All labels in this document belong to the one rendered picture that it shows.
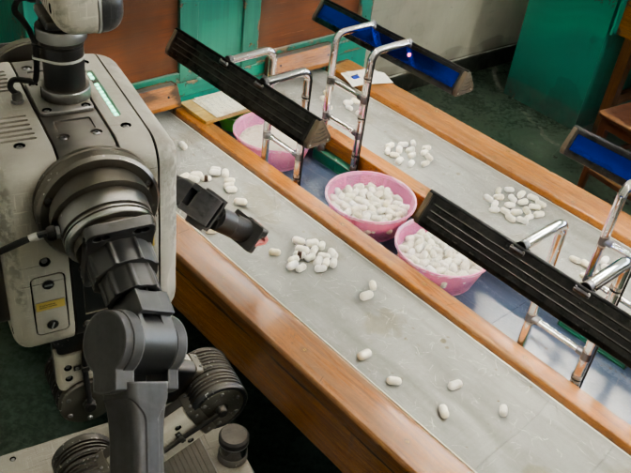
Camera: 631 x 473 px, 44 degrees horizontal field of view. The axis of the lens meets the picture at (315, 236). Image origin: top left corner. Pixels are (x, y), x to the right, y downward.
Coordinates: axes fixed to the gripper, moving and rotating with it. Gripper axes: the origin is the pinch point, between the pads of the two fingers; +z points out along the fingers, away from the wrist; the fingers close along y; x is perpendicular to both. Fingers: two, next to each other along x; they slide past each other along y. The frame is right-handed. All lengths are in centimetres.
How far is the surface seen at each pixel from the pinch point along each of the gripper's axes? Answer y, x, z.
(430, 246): -16, -21, 43
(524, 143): 78, -96, 244
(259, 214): 21.7, -2.0, 19.6
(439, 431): -60, 9, 8
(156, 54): 84, -23, 10
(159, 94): 78, -13, 15
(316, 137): 4.1, -27.6, -0.2
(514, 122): 96, -105, 255
